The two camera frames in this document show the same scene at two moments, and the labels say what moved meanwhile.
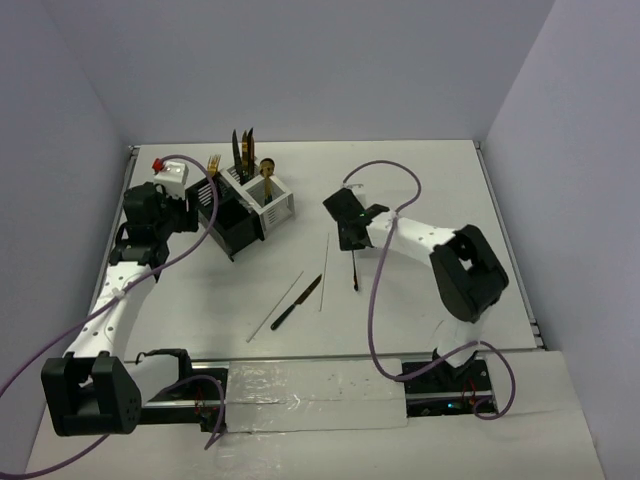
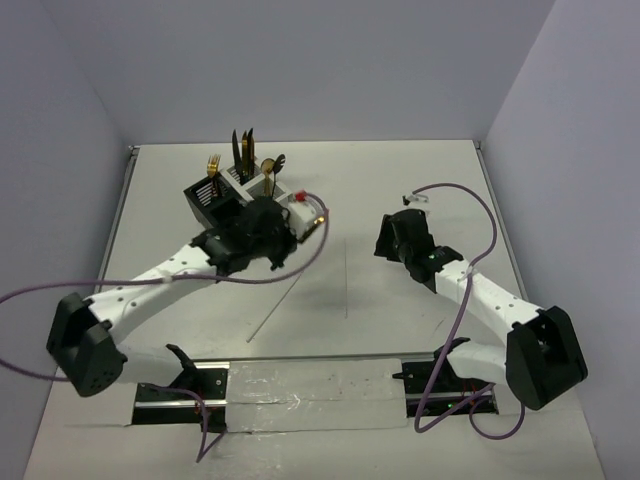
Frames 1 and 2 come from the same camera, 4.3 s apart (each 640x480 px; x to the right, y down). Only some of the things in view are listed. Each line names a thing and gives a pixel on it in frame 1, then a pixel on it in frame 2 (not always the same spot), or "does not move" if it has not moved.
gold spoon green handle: [267, 167] does not move
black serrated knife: [237, 157] does not move
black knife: [251, 154] does not move
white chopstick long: [273, 309] does not move
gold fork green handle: [213, 163] does not move
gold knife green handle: [244, 159] does not move
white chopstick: [324, 276] to [345, 288]
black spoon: [355, 278] to [278, 164]
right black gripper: [345, 245] to [384, 244]
